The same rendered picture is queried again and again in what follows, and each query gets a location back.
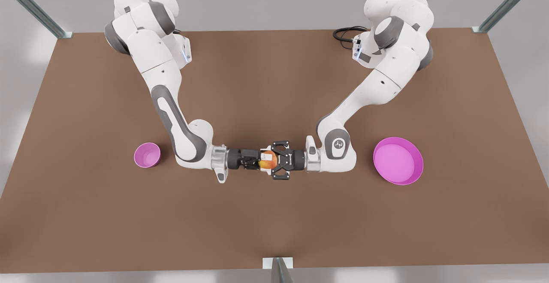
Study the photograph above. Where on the silver frame post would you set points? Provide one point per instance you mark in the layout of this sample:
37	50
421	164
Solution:
30	4
508	2
279	270

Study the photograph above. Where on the red yellow apple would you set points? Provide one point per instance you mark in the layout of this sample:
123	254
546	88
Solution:
269	160

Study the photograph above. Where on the pink round plate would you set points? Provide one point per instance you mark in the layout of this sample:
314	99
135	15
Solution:
396	161

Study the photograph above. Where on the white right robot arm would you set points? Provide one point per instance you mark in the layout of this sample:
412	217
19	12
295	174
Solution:
154	55

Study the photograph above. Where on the small pink bowl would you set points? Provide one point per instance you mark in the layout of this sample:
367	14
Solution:
147	155

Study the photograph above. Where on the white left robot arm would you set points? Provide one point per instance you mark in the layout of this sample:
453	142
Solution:
386	68

